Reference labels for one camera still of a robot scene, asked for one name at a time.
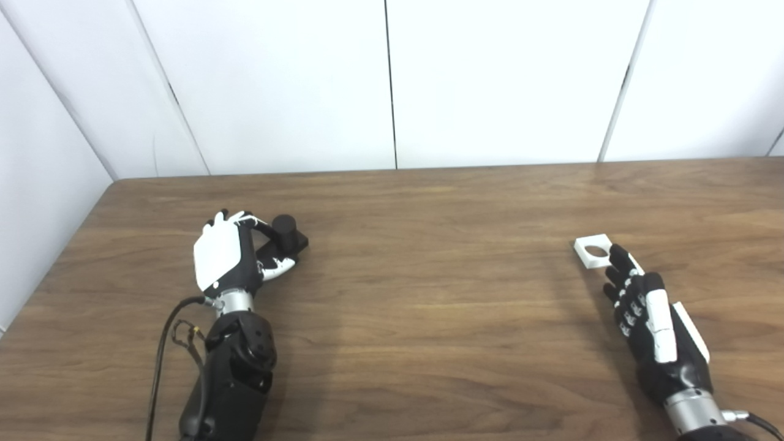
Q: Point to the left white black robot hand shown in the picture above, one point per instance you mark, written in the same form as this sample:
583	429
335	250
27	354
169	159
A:
220	254

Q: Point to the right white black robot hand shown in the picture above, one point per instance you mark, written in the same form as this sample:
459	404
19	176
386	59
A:
664	334

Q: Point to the black peg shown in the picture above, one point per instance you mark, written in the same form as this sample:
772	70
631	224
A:
288	239

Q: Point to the white square piece with hole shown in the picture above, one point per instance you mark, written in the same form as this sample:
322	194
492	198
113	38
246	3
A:
591	257

